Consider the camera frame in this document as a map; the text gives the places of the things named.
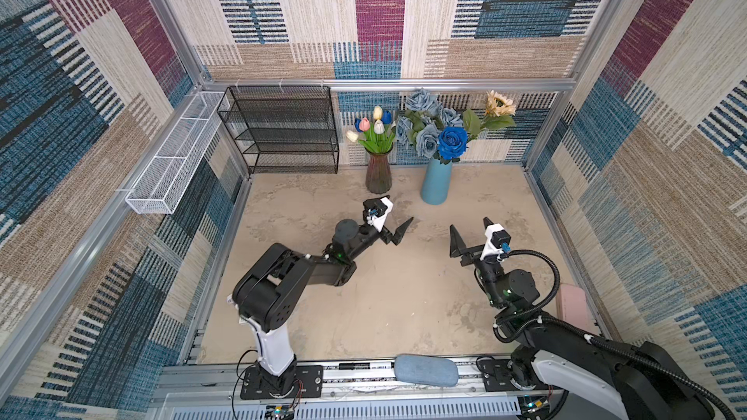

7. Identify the dark blue artificial rose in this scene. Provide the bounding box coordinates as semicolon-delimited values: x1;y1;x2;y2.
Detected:
438;126;470;165

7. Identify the red ribbed glass vase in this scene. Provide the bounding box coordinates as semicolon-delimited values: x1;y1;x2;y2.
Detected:
366;153;392;194

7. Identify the teal cylindrical vase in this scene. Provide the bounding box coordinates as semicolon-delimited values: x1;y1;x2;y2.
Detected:
420;158;452;205

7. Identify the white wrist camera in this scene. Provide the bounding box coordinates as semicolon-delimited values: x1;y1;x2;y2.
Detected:
363;196;393;233
480;224;512;262

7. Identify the white wire mesh basket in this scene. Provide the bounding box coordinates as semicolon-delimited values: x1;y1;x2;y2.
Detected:
126;91;224;215

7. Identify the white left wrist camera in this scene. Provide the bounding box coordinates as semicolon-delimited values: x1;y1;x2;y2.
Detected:
363;196;393;233

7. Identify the pink rectangular pad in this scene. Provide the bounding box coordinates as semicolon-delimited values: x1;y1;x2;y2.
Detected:
556;283;597;334

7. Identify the beige artificial flower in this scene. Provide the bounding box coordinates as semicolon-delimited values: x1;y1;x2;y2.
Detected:
462;91;517;141

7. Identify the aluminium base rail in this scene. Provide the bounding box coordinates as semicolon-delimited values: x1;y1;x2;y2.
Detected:
145;352;591;420

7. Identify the black wire shelf rack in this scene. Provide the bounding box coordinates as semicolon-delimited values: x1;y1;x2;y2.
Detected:
218;86;340;174

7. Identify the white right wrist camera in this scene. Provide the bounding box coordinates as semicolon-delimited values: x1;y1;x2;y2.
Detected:
480;224;512;262

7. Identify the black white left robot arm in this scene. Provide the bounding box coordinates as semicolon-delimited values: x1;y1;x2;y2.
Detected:
229;219;412;401

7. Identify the blue-grey oval pad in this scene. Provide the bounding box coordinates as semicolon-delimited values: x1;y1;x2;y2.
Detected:
393;354;459;387

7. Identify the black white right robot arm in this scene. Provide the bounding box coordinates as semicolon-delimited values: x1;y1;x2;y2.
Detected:
449;219;735;419

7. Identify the blue-grey artificial rose bunch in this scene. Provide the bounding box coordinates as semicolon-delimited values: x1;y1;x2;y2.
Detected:
394;89;465;159

